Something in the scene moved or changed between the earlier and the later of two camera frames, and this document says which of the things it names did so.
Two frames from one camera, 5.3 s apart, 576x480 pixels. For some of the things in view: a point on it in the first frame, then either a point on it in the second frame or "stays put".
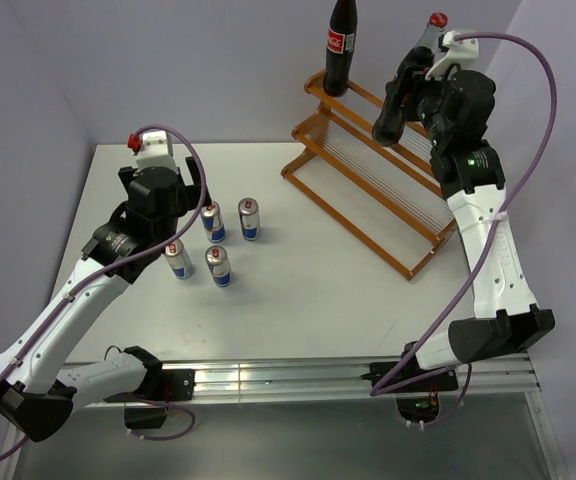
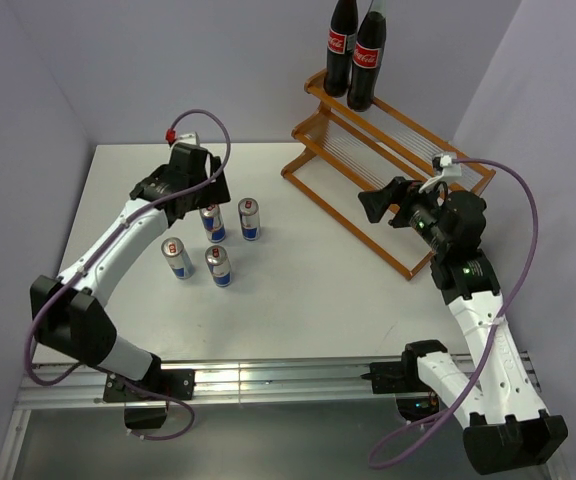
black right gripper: [398, 87] to [376, 202]
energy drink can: [214, 222] stays put
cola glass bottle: [340, 48] stays put
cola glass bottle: [437, 23] to [367, 58]
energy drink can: [217, 260] stays put
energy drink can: [249, 210] stays put
